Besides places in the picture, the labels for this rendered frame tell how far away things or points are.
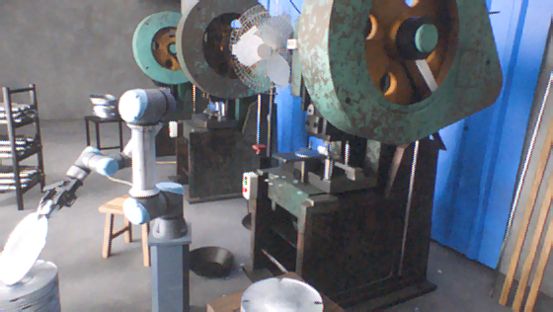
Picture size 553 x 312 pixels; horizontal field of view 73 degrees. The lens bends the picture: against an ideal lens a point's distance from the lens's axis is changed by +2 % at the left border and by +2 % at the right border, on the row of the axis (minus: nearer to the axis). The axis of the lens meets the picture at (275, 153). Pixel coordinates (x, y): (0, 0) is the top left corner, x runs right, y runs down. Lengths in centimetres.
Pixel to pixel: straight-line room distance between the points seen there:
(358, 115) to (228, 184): 222
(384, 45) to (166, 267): 130
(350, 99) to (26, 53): 720
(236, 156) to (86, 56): 521
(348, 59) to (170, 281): 120
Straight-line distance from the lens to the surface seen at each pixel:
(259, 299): 144
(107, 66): 814
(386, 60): 157
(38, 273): 191
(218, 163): 337
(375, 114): 146
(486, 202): 274
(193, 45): 295
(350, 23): 135
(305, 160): 181
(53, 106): 816
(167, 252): 174
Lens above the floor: 121
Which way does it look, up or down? 13 degrees down
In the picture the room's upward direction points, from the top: 3 degrees clockwise
